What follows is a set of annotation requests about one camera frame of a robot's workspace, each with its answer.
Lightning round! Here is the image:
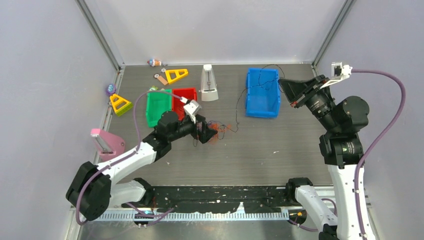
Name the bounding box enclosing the blue plastic bin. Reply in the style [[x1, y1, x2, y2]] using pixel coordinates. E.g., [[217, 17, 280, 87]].
[[245, 67, 281, 119]]

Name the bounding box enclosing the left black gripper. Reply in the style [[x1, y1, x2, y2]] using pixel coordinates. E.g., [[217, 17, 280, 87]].
[[168, 114, 217, 144]]

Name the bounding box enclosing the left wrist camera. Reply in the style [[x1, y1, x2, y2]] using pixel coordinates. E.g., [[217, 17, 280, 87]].
[[180, 97, 202, 124]]

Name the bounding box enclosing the yellow triangle toy left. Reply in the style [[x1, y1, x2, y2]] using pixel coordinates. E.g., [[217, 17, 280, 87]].
[[109, 93, 133, 117]]

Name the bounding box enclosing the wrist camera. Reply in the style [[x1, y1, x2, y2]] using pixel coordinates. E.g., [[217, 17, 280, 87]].
[[320, 62, 353, 89], [180, 97, 202, 124]]

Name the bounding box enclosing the yellow triangle toy rear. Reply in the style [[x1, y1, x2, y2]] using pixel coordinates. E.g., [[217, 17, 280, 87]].
[[165, 68, 189, 85]]

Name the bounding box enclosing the aluminium rail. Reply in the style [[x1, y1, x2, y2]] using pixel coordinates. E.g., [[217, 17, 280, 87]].
[[94, 202, 309, 224]]

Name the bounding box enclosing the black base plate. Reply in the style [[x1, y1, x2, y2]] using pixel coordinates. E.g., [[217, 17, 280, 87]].
[[120, 185, 309, 214]]

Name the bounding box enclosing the tan wooden strip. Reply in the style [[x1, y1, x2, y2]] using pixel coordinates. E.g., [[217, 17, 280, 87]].
[[153, 73, 168, 86]]

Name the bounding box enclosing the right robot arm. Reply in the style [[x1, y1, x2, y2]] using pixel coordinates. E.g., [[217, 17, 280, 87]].
[[278, 75, 376, 240]]

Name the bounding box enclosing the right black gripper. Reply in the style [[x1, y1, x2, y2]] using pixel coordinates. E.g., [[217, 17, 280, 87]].
[[278, 73, 339, 132]]

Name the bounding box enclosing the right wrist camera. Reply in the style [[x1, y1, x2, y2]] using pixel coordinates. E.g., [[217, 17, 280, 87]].
[[320, 62, 353, 89]]

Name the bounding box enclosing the purple round toy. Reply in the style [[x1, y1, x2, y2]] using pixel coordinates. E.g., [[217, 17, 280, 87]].
[[105, 83, 117, 97]]

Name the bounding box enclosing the white metronome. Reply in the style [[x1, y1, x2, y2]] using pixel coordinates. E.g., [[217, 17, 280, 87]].
[[200, 64, 219, 102]]

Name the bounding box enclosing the red plastic bin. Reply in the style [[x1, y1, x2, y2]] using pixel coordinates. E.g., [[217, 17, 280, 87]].
[[171, 87, 199, 122]]

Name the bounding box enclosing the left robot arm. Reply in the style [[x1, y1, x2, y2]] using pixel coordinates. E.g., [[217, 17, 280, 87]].
[[65, 111, 218, 225]]

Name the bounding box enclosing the pink metronome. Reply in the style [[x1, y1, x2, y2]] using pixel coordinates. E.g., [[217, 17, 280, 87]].
[[90, 128, 126, 162]]

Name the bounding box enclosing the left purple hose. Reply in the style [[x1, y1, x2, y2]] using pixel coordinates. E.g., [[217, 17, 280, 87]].
[[75, 91, 186, 227]]

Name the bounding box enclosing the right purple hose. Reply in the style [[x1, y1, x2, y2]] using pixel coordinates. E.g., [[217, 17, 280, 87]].
[[286, 69, 407, 240]]

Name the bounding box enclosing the small figurine toy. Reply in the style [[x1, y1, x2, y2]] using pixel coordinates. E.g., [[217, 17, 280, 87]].
[[146, 58, 163, 67]]

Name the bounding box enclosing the purple hose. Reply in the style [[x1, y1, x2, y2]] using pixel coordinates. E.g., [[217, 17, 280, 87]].
[[75, 91, 186, 227], [286, 69, 407, 240]]

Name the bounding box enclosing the green plastic bin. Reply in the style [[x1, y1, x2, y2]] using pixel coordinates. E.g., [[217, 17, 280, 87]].
[[145, 89, 173, 128]]

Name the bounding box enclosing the yellow triangle toy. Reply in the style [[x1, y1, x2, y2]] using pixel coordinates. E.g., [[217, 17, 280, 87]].
[[165, 68, 189, 85], [109, 93, 133, 117]]

